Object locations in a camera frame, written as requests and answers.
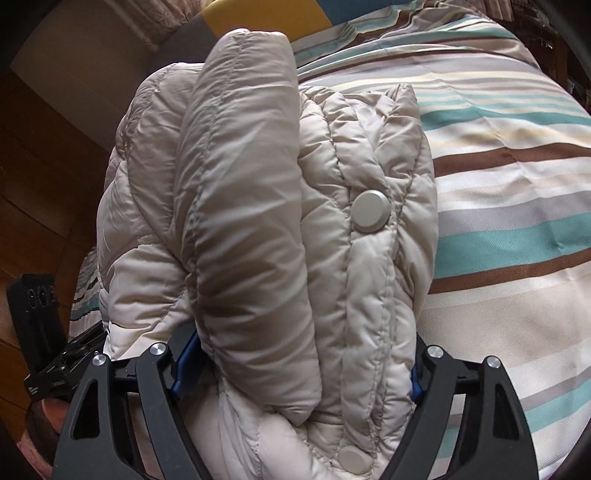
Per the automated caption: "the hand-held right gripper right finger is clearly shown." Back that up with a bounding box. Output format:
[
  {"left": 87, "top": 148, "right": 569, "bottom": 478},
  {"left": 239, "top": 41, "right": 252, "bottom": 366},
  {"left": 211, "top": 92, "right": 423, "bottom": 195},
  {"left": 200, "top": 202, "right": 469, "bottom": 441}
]
[{"left": 383, "top": 339, "right": 539, "bottom": 480}]

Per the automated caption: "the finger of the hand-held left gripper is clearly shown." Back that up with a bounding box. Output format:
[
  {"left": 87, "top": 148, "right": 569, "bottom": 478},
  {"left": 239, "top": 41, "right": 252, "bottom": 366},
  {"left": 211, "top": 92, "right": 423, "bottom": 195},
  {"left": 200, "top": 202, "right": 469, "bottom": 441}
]
[{"left": 65, "top": 320, "right": 107, "bottom": 367}]

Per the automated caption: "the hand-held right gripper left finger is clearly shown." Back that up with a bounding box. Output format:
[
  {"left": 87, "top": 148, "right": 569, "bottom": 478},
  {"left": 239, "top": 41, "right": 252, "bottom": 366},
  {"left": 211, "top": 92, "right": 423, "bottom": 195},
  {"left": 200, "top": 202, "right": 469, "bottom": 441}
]
[{"left": 52, "top": 322, "right": 211, "bottom": 480}]

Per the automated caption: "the beige puffer jacket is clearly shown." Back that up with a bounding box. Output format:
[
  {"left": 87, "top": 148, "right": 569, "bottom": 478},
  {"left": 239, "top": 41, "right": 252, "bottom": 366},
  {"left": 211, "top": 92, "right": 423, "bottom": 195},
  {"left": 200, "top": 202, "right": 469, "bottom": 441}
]
[{"left": 95, "top": 28, "right": 438, "bottom": 480}]

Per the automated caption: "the person's left forearm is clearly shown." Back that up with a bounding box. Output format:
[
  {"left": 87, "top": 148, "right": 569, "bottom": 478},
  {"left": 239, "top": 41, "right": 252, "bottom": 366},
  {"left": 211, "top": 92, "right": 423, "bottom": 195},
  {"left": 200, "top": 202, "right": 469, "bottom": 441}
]
[{"left": 23, "top": 398, "right": 63, "bottom": 467}]

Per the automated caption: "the striped bed cover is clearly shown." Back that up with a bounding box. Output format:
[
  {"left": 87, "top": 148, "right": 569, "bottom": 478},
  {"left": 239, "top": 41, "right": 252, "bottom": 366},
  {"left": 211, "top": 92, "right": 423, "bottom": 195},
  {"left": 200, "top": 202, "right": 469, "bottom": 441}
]
[{"left": 69, "top": 0, "right": 591, "bottom": 480}]

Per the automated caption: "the patterned beige curtain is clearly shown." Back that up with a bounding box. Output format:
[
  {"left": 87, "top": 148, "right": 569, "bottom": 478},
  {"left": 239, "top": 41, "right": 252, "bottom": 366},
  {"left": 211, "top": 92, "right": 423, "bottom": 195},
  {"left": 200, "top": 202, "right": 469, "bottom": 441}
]
[{"left": 122, "top": 0, "right": 218, "bottom": 49}]

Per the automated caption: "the striped pillow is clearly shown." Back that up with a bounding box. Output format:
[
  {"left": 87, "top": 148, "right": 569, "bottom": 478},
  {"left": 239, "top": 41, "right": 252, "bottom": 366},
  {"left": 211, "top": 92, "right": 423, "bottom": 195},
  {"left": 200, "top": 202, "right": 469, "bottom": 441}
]
[{"left": 293, "top": 0, "right": 490, "bottom": 81}]

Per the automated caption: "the grey yellow blue headboard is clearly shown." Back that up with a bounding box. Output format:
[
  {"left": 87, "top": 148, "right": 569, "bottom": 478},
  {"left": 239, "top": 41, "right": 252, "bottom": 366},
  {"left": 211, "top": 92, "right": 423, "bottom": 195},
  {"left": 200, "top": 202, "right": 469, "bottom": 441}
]
[{"left": 159, "top": 0, "right": 333, "bottom": 65}]

